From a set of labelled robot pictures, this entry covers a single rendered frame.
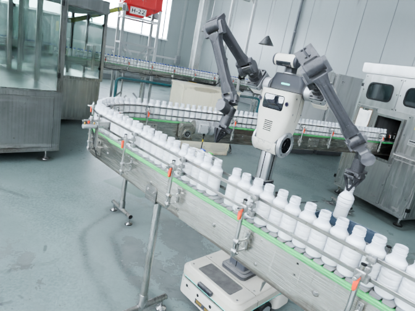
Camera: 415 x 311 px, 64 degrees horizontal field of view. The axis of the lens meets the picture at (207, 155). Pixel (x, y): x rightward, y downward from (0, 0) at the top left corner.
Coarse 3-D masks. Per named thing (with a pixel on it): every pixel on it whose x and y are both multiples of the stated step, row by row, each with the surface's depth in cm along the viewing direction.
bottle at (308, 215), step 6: (306, 204) 116; (312, 204) 117; (306, 210) 115; (312, 210) 115; (300, 216) 116; (306, 216) 115; (312, 216) 115; (300, 222) 116; (312, 222) 115; (300, 228) 116; (306, 228) 115; (300, 234) 116; (306, 234) 116; (294, 240) 118; (306, 240) 116; (300, 246) 117
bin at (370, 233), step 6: (330, 210) 173; (318, 216) 171; (330, 222) 173; (354, 222) 164; (348, 228) 167; (366, 228) 160; (366, 234) 160; (372, 234) 158; (366, 240) 160; (264, 282) 141
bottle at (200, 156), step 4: (200, 152) 154; (204, 152) 155; (196, 156) 156; (200, 156) 155; (196, 160) 155; (200, 160) 155; (200, 164) 154; (192, 168) 157; (196, 168) 155; (192, 172) 157; (196, 172) 155; (192, 176) 157; (196, 176) 156; (192, 180) 157; (192, 184) 158; (196, 184) 157
